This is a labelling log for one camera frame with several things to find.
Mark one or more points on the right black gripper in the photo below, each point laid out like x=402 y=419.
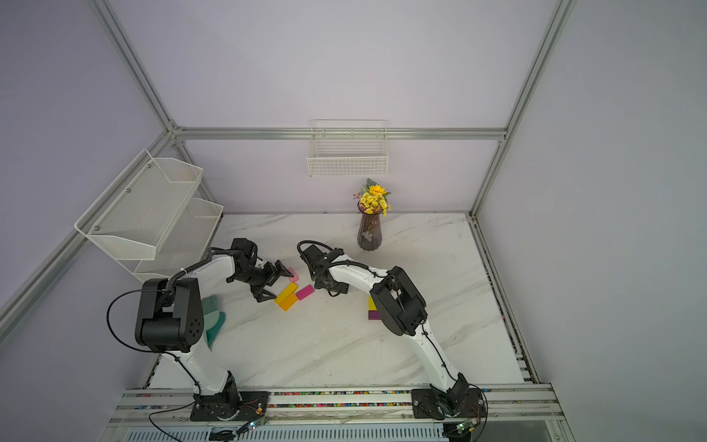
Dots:
x=341 y=287

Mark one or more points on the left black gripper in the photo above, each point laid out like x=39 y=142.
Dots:
x=258 y=292

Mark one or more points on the magenta block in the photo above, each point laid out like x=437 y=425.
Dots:
x=305 y=292

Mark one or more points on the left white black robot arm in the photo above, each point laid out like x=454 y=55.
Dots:
x=171 y=320

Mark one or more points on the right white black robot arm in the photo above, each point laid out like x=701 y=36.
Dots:
x=402 y=310

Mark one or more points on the pink block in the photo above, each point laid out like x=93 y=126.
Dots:
x=294 y=276

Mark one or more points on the yellow flat block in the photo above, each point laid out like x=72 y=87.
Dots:
x=289 y=289

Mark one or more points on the orange block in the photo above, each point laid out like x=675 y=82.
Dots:
x=289 y=302

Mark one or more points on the dark glass vase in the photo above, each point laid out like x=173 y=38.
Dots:
x=369 y=235

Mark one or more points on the green dustpan brush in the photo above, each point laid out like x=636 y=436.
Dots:
x=214 y=318

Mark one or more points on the yellow flower bouquet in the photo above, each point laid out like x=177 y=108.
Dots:
x=372 y=199

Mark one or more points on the lower white mesh shelf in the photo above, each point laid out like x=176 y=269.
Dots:
x=186 y=244

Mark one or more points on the white mesh shelf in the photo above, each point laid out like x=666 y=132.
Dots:
x=132 y=220
x=186 y=244

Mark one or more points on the upper white mesh shelf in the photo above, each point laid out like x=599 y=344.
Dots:
x=132 y=220

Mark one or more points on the white wire wall basket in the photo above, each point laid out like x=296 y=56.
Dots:
x=348 y=148

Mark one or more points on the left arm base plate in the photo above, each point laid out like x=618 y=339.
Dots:
x=245 y=406

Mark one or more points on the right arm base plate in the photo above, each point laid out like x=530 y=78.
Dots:
x=433 y=404

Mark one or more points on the aluminium front rail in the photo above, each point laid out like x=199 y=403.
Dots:
x=340 y=406

